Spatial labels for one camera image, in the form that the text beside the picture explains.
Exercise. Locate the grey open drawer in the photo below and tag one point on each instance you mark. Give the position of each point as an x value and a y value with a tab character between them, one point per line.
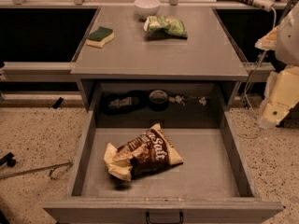
213	184

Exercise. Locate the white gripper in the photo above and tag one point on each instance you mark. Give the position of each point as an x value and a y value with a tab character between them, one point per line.
289	44

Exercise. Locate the black drawer handle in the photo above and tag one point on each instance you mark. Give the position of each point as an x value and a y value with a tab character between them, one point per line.
164	218

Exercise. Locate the white bowl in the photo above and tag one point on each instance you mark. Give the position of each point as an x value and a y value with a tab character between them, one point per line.
145	8

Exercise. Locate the black tape roll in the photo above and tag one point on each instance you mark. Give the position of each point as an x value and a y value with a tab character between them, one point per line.
158	100

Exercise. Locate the small black block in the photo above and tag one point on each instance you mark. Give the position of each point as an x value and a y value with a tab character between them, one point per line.
58	103

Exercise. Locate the green yellow sponge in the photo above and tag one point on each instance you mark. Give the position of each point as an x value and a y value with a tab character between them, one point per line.
100	37

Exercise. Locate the grey cabinet counter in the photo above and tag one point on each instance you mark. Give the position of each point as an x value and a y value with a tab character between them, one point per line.
206	54

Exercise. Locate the green chip bag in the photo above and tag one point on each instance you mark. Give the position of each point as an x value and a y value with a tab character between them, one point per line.
170	25

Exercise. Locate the black caster wheel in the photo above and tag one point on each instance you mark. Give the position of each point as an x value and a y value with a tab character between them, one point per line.
8	160

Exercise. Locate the metal rod with hook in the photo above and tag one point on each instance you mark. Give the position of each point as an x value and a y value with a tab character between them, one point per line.
36	170

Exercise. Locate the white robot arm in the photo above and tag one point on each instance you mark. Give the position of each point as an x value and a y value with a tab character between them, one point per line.
284	39

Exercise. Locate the brown chip bag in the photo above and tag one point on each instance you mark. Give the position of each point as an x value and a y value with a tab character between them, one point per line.
150	152

